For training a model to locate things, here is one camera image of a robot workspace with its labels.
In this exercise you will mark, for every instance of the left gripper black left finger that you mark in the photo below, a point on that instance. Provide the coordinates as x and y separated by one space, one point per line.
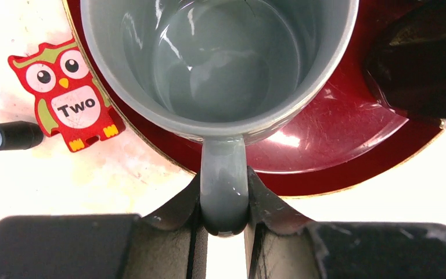
170 242

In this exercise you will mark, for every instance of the light blue tripod stand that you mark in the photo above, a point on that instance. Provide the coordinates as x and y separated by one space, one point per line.
19 135

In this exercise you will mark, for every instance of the white faceted cup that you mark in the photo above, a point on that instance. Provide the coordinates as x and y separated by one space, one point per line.
405 69

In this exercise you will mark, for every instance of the grey ceramic mug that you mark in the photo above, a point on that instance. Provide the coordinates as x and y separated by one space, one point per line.
224 73

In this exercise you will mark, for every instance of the red owl number tag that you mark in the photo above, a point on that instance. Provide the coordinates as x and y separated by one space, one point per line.
68 99

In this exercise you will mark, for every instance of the red round tray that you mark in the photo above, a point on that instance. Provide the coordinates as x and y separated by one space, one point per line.
342 138

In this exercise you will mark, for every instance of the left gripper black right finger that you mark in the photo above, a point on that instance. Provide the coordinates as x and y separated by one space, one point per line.
280 242

